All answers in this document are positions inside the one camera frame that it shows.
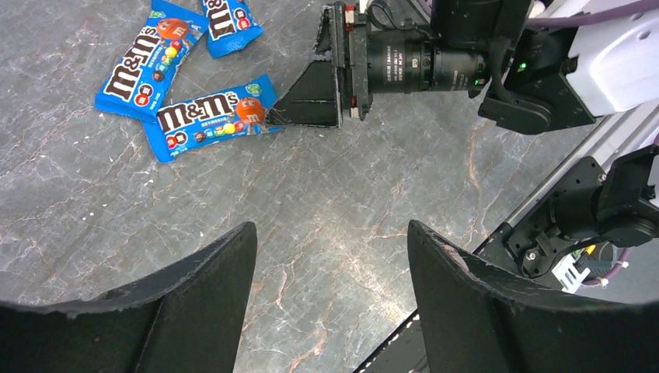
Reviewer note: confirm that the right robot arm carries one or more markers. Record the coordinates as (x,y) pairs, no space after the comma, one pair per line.
(535,70)

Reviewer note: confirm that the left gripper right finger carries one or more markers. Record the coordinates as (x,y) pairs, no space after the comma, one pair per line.
(477,317)

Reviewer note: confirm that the blue M&M bag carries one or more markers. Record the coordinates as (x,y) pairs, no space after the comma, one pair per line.
(141,79)
(205,120)
(231,26)

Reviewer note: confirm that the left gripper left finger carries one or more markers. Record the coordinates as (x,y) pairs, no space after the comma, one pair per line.
(186,317)

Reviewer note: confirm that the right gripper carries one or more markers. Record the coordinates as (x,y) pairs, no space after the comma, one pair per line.
(371,58)

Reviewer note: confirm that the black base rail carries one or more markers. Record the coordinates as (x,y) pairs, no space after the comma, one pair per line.
(573,231)

